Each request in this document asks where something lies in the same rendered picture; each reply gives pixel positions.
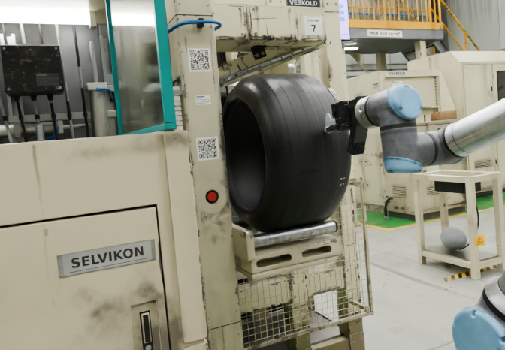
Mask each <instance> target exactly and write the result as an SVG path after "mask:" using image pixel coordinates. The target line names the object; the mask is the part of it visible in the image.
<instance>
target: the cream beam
mask: <svg viewBox="0 0 505 350"><path fill-rule="evenodd" d="M212 5H213V19H214V20H217V21H220V22H221V24H222V27H221V28H219V29H217V30H216V31H215V38H216V51H217V52H250V53H252V50H251V47H252V46H254V45H267V47H312V46H315V45H317V44H320V43H322V42H324V41H327V35H326V25H325V8H318V7H300V6H282V5H248V4H231V3H213V2H212ZM304 16H309V17H322V30H323V35H306V34H305V28H304Z"/></svg>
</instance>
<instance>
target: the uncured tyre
mask: <svg viewBox="0 0 505 350"><path fill-rule="evenodd" d="M335 103H337V101H336V99H335V98H334V97H333V95H332V94H331V93H330V92H329V90H328V89H327V88H326V87H325V85H324V84H323V83H321V82H320V81H319V80H317V79H316V78H314V77H311V76H308V75H306V74H299V73H294V74H254V75H252V76H249V77H245V78H243V79H242V80H241V81H240V82H239V83H238V84H237V85H236V86H235V87H234V88H233V89H232V90H231V92H230V93H229V94H228V97H227V98H226V100H225V103H224V105H223V108H222V122H223V130H224V138H225V154H226V167H227V172H228V188H229V197H230V201H231V204H232V206H233V207H234V210H235V212H236V213H237V214H238V215H239V217H240V218H241V219H242V220H243V221H244V222H246V223H247V224H248V225H249V226H251V227H252V228H254V229H255V230H257V231H259V232H263V233H264V232H269V231H276V230H281V229H285V228H293V227H297V226H302V225H306V224H307V223H308V222H314V223H318V222H324V221H325V220H326V219H328V218H329V217H331V216H332V215H333V213H334V212H335V211H336V209H337V208H338V206H339V205H340V202H341V200H342V198H343V196H344V194H345V192H346V188H347V186H348V183H349V177H350V172H351V164H352V155H351V154H350V153H348V152H347V147H348V142H349V130H348V131H340V132H335V133H330V134H328V133H326V132H325V130H324V129H325V116H326V114H327V113H329V114H330V116H331V118H332V119H335V118H333V116H332V109H331V105H332V104H335ZM311 170H319V171H314V172H308V173H300V172H305V171H311ZM345 175H346V182H345V186H342V187H340V188H338V186H339V181H340V177H342V176H345Z"/></svg>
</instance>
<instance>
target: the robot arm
mask: <svg viewBox="0 0 505 350"><path fill-rule="evenodd" d="M348 102H349V103H348ZM331 109H332V116H333V118H335V119H332V118H331V116H330V114H329V113H327V114H326V116H325V129H324V130H325V132H326V133H328V134H330V133H335V132H340V131H348V130H350V134H349V142H348V147H347V152H348V153H350V154H351V155H361V154H363V153H364V148H365V144H366V139H367V132H368V129H373V128H379V127H380V138H381V144H382V150H383V162H384V166H385V170H386V172H387V173H418V172H421V171H422V168H423V167H427V166H435V165H442V164H456V163H459V162H460V161H463V160H464V159H465V158H466V157H467V156H468V155H469V154H471V153H472V152H475V151H478V150H480V149H483V148H486V147H487V146H491V145H493V144H495V143H498V142H500V141H502V140H505V98H504V99H502V100H500V101H498V102H496V103H494V104H492V105H490V106H488V107H486V108H484V109H482V110H480V111H478V112H476V113H474V114H472V115H470V116H468V117H466V118H464V119H462V120H460V121H458V122H456V123H452V124H450V125H448V126H446V127H444V128H442V129H440V130H438V131H429V132H419V133H418V132H417V126H416V118H417V117H418V116H419V115H420V113H421V112H422V98H421V96H420V94H419V93H418V92H417V91H416V90H415V89H414V88H413V87H412V86H409V85H405V84H403V85H399V86H392V87H390V88H389V89H386V90H383V91H381V92H378V93H375V94H372V95H366V96H358V97H355V99H353V100H351V101H339V102H337V103H335V104H332V105H331ZM453 321H454V322H453V324H452V337H453V340H454V344H455V347H456V349H457V350H505V269H504V271H503V274H502V276H495V277H492V278H490V279H489V280H488V281H487V283H486V284H485V287H484V289H483V291H482V294H481V296H480V299H479V301H478V303H477V304H476V305H475V306H471V307H466V308H464V309H462V311H460V312H458V314H457V315H456V316H455V317H454V320H453Z"/></svg>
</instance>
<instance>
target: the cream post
mask: <svg viewBox="0 0 505 350"><path fill-rule="evenodd" d="M165 7H166V16H167V24H168V29H169V28H170V27H172V26H173V25H175V24H177V23H179V22H182V21H186V20H197V19H198V18H204V20H213V5H212V0H165ZM168 39H169V47H170V55H171V70H172V79H173V81H174V80H176V77H178V76H179V75H181V80H182V83H181V84H179V85H178V86H179V88H180V90H183V94H181V95H178V96H180V103H181V105H180V107H181V110H178V111H181V112H182V115H180V116H182V118H183V120H180V121H182V122H183V125H179V126H183V130H185V131H188V132H189V147H190V155H191V163H192V178H193V187H194V196H195V211H196V219H197V227H198V243H199V251H200V259H201V275H202V283H203V292H204V307H205V315H206V323H207V337H206V338H205V339H206V340H207V344H208V350H243V339H242V330H241V322H240V305H239V297H238V288H237V272H236V264H235V255H234V244H233V235H232V221H231V205H230V197H229V188H228V172H227V167H226V154H225V138H224V130H223V122H222V105H221V96H220V87H219V72H218V63H217V54H216V38H215V29H214V24H212V23H205V24H204V27H202V28H197V24H188V25H183V26H180V27H178V28H176V29H175V30H173V31H172V32H170V33H169V34H168ZM188 49H210V62H211V71H196V72H189V57H188ZM174 86H177V82H176V83H175V84H174ZM196 95H210V102H211V104H200V105H196V97H195V96H196ZM200 137H218V146H219V159H212V160H205V161H198V153H197V146H196V138H200ZM211 192H214V193H216V200H215V201H209V200H208V197H207V196H208V194H209V193H211Z"/></svg>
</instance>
